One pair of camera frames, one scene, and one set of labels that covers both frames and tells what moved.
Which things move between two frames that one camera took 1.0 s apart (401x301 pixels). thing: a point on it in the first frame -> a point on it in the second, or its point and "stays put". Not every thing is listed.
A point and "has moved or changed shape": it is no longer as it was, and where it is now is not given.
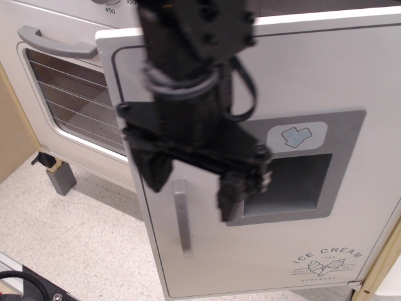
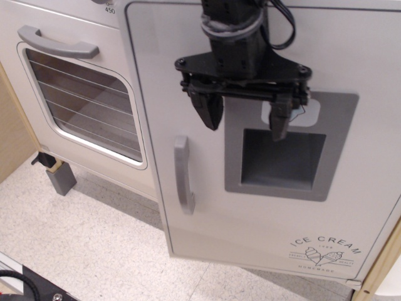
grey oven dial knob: x=107 y=2 stays put
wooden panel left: x=17 y=143 stays put
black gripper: x=215 y=144 -> x=244 y=66
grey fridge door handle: x=180 y=186 -> x=183 y=173
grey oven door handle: x=83 y=49 stays put
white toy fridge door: x=328 y=111 has moved or changed shape
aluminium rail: x=7 y=263 stays put
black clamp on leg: x=46 y=159 stays put
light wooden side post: x=380 y=268 stays put
